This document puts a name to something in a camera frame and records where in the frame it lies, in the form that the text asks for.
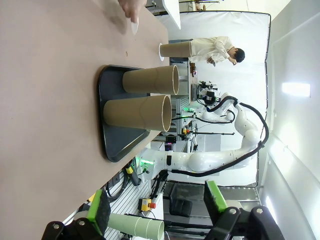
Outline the ceiling light panel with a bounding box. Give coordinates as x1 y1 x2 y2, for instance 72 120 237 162
281 82 311 99

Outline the white backdrop screen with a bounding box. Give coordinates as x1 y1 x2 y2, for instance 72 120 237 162
178 11 273 187

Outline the black cable bundle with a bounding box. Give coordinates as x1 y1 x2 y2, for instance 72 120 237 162
106 172 131 203

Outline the black box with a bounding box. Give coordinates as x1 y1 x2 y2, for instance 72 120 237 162
169 198 193 218

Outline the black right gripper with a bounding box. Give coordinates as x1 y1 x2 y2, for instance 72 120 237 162
203 90 217 104

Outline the pale green cup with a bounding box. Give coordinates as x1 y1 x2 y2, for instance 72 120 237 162
107 212 165 239

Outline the black cylinder yellow label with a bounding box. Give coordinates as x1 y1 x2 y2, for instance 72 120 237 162
125 161 142 186

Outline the yellow emergency stop button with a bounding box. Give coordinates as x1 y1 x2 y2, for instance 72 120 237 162
138 198 157 213

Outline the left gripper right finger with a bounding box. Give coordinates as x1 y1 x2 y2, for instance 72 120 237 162
203 179 286 240

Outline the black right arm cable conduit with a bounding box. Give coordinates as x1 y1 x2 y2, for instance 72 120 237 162
163 101 270 179

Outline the black plastic tray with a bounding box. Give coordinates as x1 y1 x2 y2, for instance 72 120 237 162
96 64 151 164

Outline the black device pink light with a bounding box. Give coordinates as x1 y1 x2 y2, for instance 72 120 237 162
164 135 178 151

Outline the beige tall cup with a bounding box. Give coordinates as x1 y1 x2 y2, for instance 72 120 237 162
102 94 173 132
122 64 180 96
159 41 193 59

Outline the person's right hand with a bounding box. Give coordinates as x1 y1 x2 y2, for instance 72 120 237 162
117 0 148 24

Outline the white table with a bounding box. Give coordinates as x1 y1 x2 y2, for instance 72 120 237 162
161 0 182 30

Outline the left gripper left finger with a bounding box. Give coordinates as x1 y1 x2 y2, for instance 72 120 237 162
41 189 112 240

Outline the person cream jacket black hair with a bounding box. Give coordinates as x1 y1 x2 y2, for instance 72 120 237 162
189 36 246 66

